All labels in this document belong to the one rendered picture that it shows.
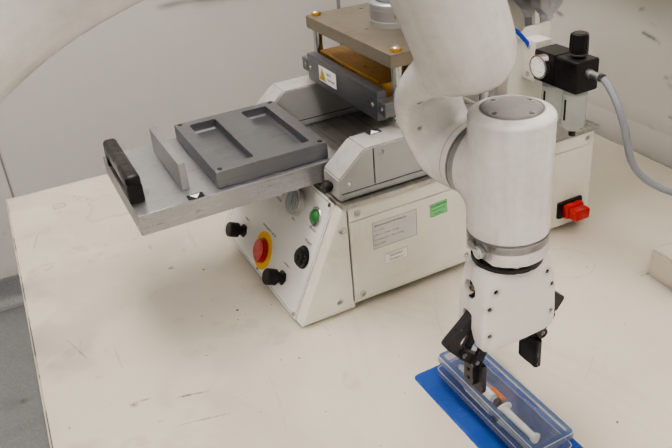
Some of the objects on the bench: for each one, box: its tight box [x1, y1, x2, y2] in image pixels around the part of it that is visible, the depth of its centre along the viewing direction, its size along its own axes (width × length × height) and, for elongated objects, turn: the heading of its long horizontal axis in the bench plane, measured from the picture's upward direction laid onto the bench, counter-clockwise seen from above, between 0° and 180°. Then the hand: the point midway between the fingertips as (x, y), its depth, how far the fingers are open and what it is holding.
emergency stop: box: [253, 238, 268, 263], centre depth 118 cm, size 2×4×4 cm, turn 35°
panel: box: [229, 185, 335, 320], centre depth 116 cm, size 2×30×19 cm, turn 35°
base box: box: [224, 131, 594, 327], centre depth 124 cm, size 54×38×17 cm
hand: (503, 363), depth 85 cm, fingers open, 7 cm apart
